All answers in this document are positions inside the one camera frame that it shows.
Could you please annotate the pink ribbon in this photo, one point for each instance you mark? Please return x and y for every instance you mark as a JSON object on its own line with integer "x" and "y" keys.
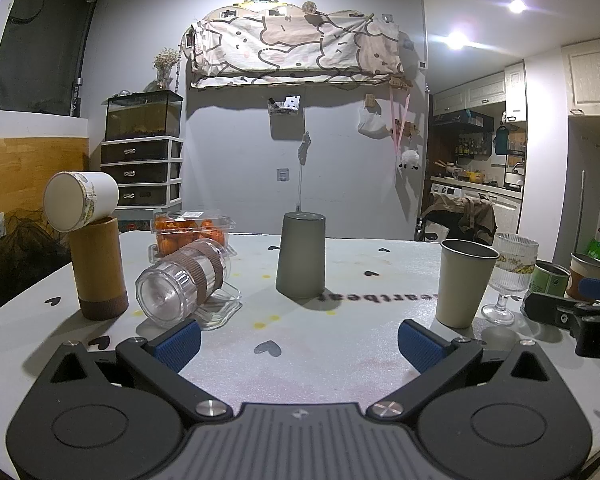
{"x": 399, "y": 125}

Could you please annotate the grey cup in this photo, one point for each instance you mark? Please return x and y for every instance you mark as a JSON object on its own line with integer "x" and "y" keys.
{"x": 300, "y": 260}

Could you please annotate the clear jar with brown sleeve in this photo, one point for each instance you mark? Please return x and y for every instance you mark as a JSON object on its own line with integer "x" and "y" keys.
{"x": 172, "y": 287}

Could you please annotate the blue hanging bag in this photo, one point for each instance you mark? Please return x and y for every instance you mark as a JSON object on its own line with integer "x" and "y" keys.
{"x": 501, "y": 141}

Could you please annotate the beige cup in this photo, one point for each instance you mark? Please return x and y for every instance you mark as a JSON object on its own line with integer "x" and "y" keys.
{"x": 461, "y": 290}

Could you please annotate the chair with draped jacket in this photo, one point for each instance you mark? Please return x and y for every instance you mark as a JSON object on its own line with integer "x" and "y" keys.
{"x": 462, "y": 215}

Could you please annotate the ribbed glass goblet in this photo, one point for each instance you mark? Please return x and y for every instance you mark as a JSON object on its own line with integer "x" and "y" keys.
{"x": 512, "y": 265}

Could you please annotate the brown and white cup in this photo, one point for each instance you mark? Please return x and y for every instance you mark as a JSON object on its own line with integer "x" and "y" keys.
{"x": 582, "y": 269}

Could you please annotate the dried flower bouquet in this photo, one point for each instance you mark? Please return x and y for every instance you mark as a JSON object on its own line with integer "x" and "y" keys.
{"x": 166, "y": 62}

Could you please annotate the green tin can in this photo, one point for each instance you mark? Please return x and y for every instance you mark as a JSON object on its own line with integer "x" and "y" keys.
{"x": 549, "y": 282}

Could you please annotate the white paper cup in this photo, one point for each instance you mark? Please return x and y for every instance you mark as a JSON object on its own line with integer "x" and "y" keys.
{"x": 77, "y": 202}

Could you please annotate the black mesh net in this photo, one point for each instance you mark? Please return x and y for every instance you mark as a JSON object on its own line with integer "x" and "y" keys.
{"x": 25, "y": 255}

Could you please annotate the white tall cabinet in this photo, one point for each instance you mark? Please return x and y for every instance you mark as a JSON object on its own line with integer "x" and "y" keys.
{"x": 592, "y": 77}

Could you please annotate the spice rack with bottles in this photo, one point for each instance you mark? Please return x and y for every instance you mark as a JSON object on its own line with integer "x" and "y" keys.
{"x": 472, "y": 147}

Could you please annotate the white hanging bag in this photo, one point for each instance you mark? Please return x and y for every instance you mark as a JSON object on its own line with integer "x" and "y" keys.
{"x": 372, "y": 122}

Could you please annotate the ceiling light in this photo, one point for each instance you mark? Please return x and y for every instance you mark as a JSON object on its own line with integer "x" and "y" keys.
{"x": 457, "y": 40}
{"x": 517, "y": 6}

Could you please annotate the plush sheep toy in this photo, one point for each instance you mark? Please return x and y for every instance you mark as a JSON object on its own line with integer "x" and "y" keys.
{"x": 409, "y": 158}

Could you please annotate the green bag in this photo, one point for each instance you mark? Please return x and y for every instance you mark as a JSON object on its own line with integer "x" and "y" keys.
{"x": 597, "y": 250}

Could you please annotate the clear box of oranges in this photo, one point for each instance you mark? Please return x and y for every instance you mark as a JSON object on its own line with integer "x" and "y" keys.
{"x": 192, "y": 230}

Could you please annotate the plastic drawer unit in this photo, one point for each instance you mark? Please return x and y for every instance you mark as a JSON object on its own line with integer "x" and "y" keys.
{"x": 140, "y": 172}

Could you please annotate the glass fish tank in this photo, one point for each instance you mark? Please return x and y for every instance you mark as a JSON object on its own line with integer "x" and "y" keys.
{"x": 142, "y": 117}

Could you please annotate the white upper kitchen cabinets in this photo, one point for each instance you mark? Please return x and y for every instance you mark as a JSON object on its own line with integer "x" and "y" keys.
{"x": 480, "y": 92}

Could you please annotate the dark window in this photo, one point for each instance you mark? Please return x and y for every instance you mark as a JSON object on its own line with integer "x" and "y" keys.
{"x": 40, "y": 50}

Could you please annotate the bamboo cup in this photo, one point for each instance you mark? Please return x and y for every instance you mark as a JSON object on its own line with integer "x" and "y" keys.
{"x": 100, "y": 275}

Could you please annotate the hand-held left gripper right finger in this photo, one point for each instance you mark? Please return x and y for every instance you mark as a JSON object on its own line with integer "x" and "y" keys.
{"x": 420, "y": 347}

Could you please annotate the white washing machine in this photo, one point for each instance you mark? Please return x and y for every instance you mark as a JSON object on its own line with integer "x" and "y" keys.
{"x": 447, "y": 190}

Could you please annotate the cartoon printed cloth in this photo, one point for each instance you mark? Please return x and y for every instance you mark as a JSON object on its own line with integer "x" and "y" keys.
{"x": 300, "y": 45}

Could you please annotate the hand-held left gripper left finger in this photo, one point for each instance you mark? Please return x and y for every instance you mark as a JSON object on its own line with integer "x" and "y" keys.
{"x": 181, "y": 344}

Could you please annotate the clear plastic tray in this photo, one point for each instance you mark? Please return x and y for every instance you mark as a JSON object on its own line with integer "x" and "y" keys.
{"x": 225, "y": 307}

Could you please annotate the wall hook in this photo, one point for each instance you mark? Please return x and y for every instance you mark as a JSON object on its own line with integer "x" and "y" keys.
{"x": 282, "y": 174}

